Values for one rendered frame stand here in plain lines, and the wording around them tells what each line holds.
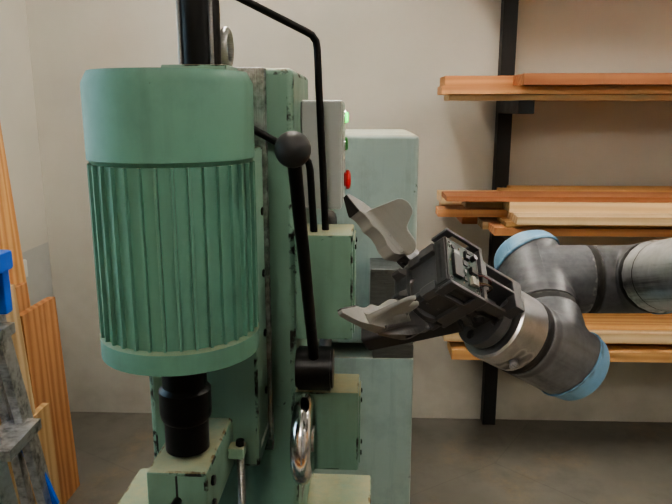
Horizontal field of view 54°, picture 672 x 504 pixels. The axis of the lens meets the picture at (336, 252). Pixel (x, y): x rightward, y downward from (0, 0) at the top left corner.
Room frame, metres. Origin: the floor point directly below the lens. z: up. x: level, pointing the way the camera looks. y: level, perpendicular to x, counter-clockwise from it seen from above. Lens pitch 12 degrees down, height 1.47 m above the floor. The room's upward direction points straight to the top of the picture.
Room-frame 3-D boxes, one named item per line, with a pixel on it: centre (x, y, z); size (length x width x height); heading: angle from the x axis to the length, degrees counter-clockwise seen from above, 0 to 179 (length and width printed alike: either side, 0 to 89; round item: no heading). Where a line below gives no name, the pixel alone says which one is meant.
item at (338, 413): (0.89, 0.01, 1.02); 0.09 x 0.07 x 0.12; 87
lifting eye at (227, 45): (1.00, 0.16, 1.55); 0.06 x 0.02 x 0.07; 177
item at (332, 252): (0.92, 0.01, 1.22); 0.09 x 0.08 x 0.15; 177
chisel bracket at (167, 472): (0.73, 0.17, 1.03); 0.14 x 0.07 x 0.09; 177
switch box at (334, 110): (1.03, 0.02, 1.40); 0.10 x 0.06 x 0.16; 177
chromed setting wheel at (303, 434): (0.84, 0.04, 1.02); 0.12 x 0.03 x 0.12; 177
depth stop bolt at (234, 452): (0.77, 0.13, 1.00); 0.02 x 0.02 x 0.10; 87
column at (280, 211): (1.00, 0.16, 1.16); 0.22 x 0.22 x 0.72; 87
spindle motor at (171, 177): (0.71, 0.18, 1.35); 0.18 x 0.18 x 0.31
